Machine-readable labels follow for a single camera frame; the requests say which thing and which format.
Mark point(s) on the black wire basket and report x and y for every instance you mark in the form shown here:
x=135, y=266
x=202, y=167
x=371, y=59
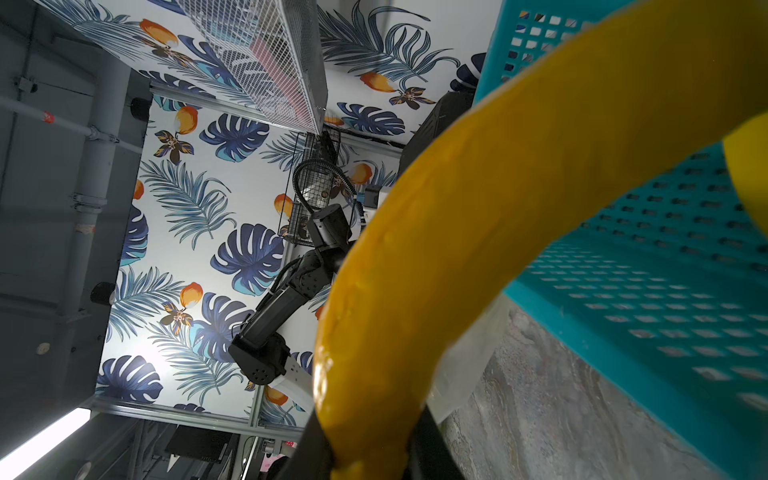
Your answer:
x=309, y=186

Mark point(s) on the yellow banana bunch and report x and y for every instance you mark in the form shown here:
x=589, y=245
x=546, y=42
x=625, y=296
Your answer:
x=746, y=158

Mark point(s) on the white wire wall basket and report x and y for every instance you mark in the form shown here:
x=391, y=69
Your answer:
x=273, y=50

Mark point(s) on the pink triangular item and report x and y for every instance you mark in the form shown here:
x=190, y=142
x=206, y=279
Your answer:
x=281, y=72

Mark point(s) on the teal plastic basket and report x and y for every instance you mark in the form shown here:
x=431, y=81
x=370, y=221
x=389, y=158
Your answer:
x=664, y=290

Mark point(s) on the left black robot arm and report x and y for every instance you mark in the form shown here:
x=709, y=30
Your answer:
x=258, y=349

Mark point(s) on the single yellow banana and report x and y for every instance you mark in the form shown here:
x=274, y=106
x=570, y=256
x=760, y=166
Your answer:
x=606, y=111

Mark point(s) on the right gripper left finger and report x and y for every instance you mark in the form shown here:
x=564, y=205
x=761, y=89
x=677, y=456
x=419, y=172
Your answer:
x=313, y=458

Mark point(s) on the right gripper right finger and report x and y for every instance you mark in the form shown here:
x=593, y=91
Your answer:
x=429, y=457

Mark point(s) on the black plastic tool case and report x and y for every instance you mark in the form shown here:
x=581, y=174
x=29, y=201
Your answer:
x=446, y=111

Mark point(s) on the clear zip-top bag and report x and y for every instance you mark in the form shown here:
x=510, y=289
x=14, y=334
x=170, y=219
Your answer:
x=463, y=364

